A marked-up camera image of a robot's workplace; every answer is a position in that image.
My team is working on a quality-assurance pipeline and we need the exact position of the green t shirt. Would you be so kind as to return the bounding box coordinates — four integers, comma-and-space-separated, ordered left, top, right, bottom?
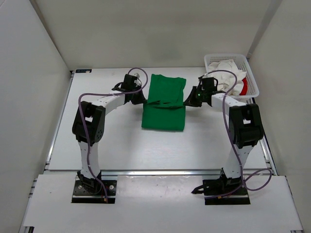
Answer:
141, 74, 187, 132

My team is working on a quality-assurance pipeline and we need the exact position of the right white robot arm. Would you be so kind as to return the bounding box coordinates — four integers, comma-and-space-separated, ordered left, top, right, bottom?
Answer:
184, 76, 263, 194

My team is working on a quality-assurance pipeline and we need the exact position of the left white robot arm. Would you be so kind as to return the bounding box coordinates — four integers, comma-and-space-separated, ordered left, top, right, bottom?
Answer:
72, 73, 146, 195

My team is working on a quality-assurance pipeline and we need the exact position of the white t shirt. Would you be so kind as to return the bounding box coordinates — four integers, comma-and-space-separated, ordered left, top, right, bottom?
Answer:
207, 59, 247, 96

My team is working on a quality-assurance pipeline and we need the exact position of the red t shirt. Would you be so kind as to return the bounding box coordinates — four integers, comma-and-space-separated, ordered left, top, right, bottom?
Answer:
240, 78, 248, 96

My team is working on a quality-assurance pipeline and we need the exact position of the dark table label sticker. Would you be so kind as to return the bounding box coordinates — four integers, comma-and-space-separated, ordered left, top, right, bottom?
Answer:
75, 69, 92, 73

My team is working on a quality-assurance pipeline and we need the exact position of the white plastic basket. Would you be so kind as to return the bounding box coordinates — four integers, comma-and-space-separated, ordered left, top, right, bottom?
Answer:
204, 53, 259, 101

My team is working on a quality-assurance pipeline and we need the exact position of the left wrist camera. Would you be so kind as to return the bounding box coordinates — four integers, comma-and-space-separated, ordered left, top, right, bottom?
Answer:
134, 73, 142, 86

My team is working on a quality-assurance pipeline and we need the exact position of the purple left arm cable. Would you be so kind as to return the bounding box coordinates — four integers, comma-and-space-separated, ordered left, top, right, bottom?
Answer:
78, 67, 149, 192

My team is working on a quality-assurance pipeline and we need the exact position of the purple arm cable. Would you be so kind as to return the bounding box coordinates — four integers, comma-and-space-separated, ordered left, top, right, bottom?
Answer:
205, 70, 273, 192
78, 67, 149, 192

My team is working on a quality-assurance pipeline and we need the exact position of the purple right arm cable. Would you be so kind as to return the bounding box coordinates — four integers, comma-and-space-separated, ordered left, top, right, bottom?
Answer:
205, 70, 273, 192

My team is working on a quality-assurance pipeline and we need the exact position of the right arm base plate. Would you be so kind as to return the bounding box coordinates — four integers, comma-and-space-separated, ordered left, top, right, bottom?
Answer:
191, 175, 251, 205

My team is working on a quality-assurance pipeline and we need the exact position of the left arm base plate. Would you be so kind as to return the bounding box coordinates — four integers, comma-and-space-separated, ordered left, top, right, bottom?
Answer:
71, 177, 117, 204

